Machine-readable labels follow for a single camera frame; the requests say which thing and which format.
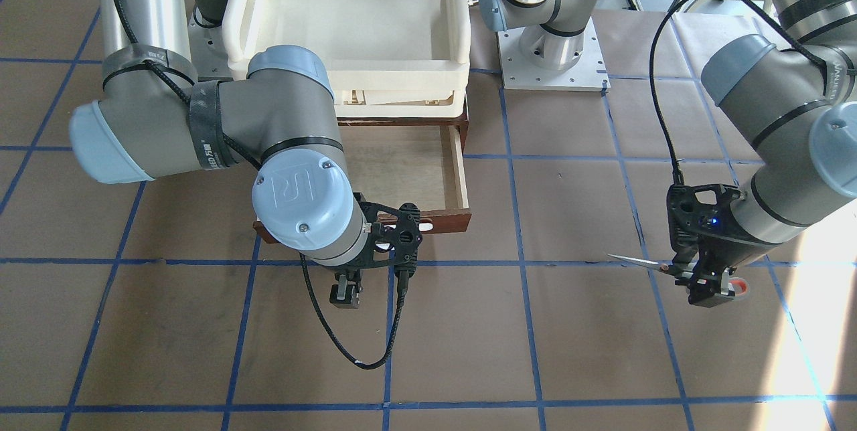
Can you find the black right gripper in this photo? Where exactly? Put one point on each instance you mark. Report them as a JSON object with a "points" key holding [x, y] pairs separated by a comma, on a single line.
{"points": [[346, 268]]}

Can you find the brown wooden drawer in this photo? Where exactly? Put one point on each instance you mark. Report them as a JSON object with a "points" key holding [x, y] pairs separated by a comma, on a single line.
{"points": [[402, 170]]}

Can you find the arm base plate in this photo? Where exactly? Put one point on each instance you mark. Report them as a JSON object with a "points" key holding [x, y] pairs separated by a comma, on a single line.
{"points": [[208, 53], [534, 59]]}

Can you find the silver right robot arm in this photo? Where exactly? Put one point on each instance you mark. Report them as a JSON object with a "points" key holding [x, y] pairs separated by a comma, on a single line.
{"points": [[157, 119]]}

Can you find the black orange scissors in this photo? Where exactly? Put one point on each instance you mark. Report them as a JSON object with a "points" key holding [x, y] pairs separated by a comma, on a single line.
{"points": [[706, 290]]}

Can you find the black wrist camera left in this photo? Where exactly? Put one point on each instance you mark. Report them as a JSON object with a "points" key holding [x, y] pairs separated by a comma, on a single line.
{"points": [[698, 215]]}

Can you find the white plastic tray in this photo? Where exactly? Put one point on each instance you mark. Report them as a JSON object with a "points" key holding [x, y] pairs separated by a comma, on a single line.
{"points": [[384, 58]]}

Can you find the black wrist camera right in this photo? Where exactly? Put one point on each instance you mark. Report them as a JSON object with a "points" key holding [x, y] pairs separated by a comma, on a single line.
{"points": [[397, 227]]}

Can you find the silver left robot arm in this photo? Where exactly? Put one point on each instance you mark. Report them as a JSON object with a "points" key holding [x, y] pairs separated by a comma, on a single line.
{"points": [[796, 109]]}

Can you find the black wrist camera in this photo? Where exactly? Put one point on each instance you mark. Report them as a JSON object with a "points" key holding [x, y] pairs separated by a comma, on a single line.
{"points": [[397, 227], [698, 215]]}

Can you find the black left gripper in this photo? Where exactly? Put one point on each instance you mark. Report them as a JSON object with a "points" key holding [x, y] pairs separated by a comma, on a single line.
{"points": [[718, 258]]}

